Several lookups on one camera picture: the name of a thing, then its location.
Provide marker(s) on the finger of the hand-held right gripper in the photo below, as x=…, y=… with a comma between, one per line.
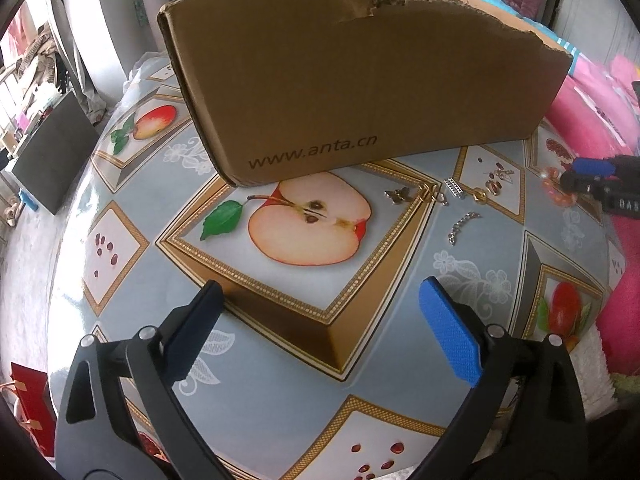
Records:
x=582, y=183
x=592, y=166

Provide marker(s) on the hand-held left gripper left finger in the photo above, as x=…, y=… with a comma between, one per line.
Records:
x=192, y=332

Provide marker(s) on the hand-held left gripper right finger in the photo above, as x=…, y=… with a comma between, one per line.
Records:
x=452, y=330

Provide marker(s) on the brown cardboard box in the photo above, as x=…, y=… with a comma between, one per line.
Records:
x=360, y=80

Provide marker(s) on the silver rectangular link piece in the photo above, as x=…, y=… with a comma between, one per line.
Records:
x=454, y=189

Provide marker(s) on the pink blanket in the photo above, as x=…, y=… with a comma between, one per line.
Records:
x=595, y=105

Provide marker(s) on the fruit printed tablecloth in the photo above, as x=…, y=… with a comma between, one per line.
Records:
x=300, y=360

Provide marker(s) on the gold hoop earring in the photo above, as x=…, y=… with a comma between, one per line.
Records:
x=434, y=196

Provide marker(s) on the white fluffy cloth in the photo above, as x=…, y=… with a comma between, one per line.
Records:
x=595, y=375

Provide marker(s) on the red paper bag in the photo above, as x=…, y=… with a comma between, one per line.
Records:
x=32, y=405

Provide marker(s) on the small blue bottle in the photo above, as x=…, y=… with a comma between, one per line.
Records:
x=28, y=200

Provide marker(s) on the dark grey cabinet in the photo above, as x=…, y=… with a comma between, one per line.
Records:
x=55, y=155

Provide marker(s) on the white plastic bag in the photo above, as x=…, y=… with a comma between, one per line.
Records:
x=145, y=72

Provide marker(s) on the metal railing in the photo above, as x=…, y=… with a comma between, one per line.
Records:
x=10, y=105

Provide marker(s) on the pile of clothes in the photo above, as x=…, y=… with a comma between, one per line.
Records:
x=30, y=60

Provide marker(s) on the grey curtain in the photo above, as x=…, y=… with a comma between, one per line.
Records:
x=80, y=35

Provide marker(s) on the white paper roll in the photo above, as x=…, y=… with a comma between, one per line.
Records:
x=156, y=5

